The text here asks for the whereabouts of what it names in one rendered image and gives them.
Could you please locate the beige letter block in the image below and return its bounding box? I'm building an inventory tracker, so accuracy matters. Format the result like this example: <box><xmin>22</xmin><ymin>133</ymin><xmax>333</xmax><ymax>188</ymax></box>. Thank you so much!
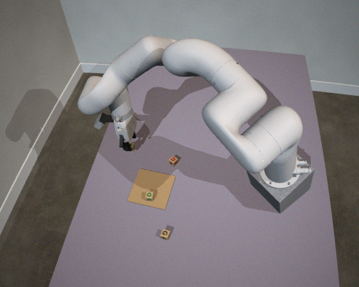
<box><xmin>145</xmin><ymin>191</ymin><xmax>154</xmax><ymax>201</ymax></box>
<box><xmin>129</xmin><ymin>142</ymin><xmax>135</xmax><ymax>151</ymax></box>
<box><xmin>169</xmin><ymin>156</ymin><xmax>178</xmax><ymax>167</ymax></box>
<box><xmin>160</xmin><ymin>229</ymin><xmax>171</xmax><ymax>240</ymax></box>

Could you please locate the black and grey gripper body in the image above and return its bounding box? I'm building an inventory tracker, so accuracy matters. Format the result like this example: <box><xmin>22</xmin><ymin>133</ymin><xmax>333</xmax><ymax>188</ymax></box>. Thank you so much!
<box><xmin>113</xmin><ymin>112</ymin><xmax>137</xmax><ymax>142</ymax></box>

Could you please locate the tan flat mat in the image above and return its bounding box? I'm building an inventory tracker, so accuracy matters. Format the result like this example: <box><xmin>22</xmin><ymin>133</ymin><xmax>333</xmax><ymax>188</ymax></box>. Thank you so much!
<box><xmin>127</xmin><ymin>169</ymin><xmax>175</xmax><ymax>210</ymax></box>

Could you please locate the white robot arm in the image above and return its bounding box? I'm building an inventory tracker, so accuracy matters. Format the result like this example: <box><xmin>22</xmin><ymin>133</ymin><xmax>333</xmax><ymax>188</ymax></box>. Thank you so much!
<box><xmin>78</xmin><ymin>35</ymin><xmax>311</xmax><ymax>189</ymax></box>

